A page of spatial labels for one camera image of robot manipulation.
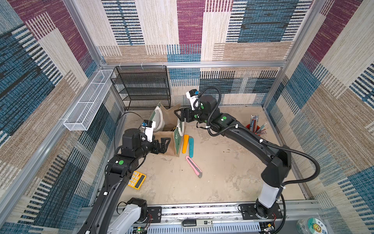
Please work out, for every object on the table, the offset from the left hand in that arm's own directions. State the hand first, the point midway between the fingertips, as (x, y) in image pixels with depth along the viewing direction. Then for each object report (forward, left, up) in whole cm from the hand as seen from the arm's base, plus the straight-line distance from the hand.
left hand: (162, 137), depth 72 cm
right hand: (+13, -10, +5) cm, 16 cm away
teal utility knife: (+10, -14, -26) cm, 32 cm away
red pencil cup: (+18, -52, -16) cm, 57 cm away
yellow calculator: (-12, +16, -25) cm, 32 cm away
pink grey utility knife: (-4, -16, -26) cm, 31 cm away
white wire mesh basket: (+11, +39, +8) cm, 41 cm away
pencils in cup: (+14, -58, -15) cm, 62 cm away
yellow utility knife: (+14, -11, -25) cm, 31 cm away
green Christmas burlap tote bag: (+26, +2, -23) cm, 34 cm away
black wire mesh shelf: (+49, +20, -7) cm, 53 cm away
